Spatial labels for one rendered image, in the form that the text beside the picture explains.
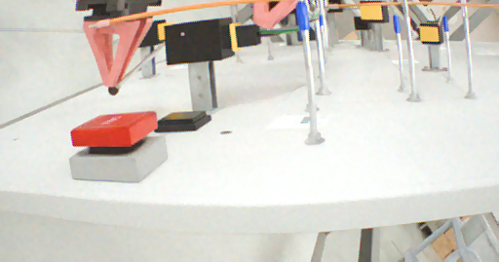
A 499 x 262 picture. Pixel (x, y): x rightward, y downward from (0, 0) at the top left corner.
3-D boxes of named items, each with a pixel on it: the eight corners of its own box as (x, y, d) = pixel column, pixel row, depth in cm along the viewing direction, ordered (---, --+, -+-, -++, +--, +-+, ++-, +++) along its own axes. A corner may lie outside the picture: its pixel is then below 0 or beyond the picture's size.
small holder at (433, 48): (452, 65, 75) (448, 22, 74) (446, 72, 67) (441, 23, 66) (429, 64, 77) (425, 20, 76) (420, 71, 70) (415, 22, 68)
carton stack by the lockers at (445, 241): (430, 243, 725) (468, 210, 700) (430, 237, 756) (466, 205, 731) (451, 277, 715) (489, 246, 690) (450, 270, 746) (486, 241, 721)
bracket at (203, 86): (202, 107, 55) (197, 58, 54) (225, 106, 54) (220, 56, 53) (185, 117, 51) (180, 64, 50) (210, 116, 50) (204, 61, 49)
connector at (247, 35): (214, 48, 52) (211, 28, 52) (264, 43, 51) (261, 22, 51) (207, 51, 49) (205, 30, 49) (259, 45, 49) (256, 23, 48)
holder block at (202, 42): (182, 60, 54) (179, 22, 53) (235, 56, 53) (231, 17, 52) (166, 65, 50) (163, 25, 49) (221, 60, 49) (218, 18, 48)
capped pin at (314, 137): (301, 140, 38) (287, -10, 36) (322, 137, 39) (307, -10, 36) (306, 145, 37) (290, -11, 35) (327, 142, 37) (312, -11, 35)
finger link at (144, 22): (148, 84, 57) (157, 0, 54) (119, 95, 50) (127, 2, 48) (99, 79, 58) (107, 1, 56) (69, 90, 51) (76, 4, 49)
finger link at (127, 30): (154, 82, 58) (162, 0, 56) (125, 93, 51) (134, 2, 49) (105, 77, 60) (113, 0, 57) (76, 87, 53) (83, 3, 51)
